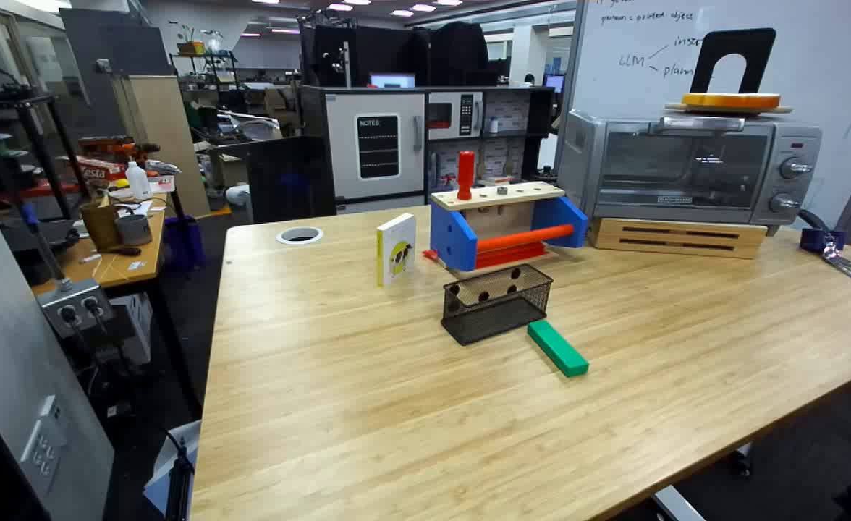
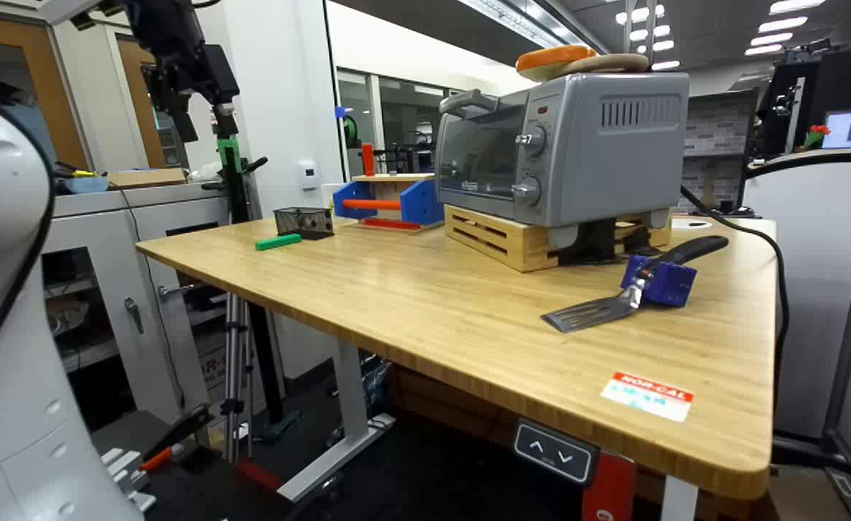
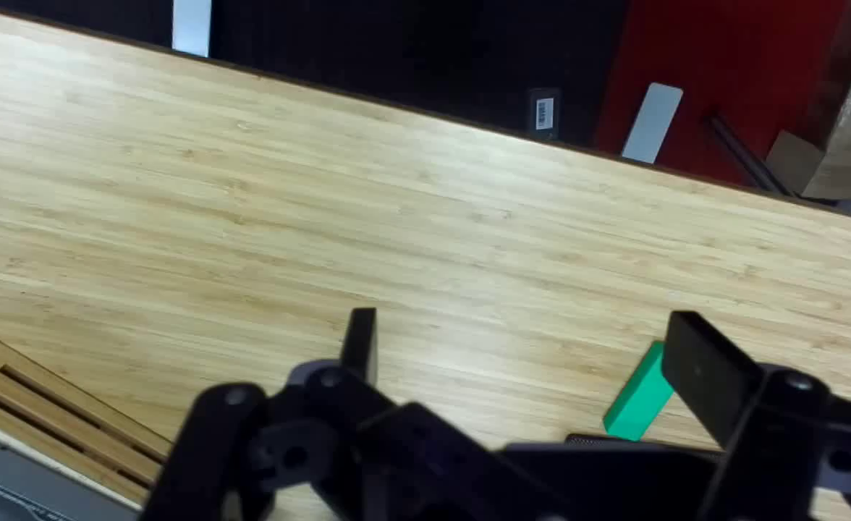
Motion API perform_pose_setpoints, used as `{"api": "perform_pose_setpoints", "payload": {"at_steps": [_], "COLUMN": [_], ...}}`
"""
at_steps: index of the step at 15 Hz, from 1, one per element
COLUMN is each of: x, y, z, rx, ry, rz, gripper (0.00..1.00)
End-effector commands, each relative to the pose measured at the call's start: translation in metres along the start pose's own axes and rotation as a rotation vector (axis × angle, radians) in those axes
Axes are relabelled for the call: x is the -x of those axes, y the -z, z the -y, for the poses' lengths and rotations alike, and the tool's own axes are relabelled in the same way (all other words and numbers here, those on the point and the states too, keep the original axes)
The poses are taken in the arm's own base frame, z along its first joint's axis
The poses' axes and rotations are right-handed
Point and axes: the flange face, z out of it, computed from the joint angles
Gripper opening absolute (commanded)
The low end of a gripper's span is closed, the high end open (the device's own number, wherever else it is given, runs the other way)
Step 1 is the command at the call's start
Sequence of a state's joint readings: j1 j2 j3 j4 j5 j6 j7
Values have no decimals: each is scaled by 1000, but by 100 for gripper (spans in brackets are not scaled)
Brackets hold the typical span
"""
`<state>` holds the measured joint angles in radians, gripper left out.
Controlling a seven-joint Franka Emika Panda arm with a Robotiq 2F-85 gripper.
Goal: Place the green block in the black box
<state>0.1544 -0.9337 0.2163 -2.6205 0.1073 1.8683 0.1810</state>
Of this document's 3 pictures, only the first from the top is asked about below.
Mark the green rectangular block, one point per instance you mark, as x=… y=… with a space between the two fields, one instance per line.
x=556 y=349

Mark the small white green box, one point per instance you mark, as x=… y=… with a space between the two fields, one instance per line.
x=394 y=250

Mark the black mesh box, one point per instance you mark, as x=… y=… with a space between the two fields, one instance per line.
x=494 y=308

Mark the brown cardboard box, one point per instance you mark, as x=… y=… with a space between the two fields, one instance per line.
x=99 y=224

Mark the grey outlet box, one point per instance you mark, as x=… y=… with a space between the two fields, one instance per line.
x=77 y=308

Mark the wooden toy toolbox blue sides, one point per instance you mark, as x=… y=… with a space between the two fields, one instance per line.
x=455 y=235

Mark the red toy peg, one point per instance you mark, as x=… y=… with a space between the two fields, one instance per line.
x=468 y=174

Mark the white laboratory oven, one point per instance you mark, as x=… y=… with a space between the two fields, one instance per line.
x=376 y=145

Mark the black office chair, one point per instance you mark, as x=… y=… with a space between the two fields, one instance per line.
x=291 y=178

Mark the wooden slatted crate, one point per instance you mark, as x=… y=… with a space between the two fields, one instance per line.
x=680 y=239

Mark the silver toaster oven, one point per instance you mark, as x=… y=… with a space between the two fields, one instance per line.
x=686 y=174

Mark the white spray bottle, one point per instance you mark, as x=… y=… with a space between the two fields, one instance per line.
x=138 y=181

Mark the wooden side desk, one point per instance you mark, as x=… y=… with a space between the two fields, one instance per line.
x=116 y=261

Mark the orange round plate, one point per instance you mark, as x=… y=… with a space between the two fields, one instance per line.
x=730 y=103

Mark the black bookend stand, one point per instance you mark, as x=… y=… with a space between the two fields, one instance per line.
x=711 y=52

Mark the blue utensil holder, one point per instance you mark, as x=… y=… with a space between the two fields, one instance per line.
x=819 y=235

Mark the grey metal panel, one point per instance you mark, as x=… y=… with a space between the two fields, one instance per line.
x=10 y=385

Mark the whiteboard with writing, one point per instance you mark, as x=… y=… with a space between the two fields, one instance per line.
x=832 y=67

